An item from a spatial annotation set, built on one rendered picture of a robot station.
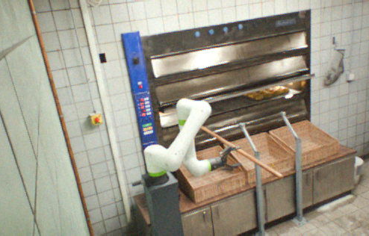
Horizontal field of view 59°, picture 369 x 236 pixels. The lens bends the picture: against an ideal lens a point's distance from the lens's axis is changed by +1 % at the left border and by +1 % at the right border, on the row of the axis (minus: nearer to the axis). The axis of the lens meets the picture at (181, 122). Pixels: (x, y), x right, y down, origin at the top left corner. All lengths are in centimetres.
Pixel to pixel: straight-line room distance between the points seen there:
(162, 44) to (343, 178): 246
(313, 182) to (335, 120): 107
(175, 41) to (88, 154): 134
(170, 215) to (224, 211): 102
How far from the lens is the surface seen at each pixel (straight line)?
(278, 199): 357
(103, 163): 319
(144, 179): 219
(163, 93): 316
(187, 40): 320
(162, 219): 231
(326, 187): 395
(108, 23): 297
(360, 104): 480
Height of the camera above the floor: 227
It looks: 19 degrees down
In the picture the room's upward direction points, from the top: 8 degrees counter-clockwise
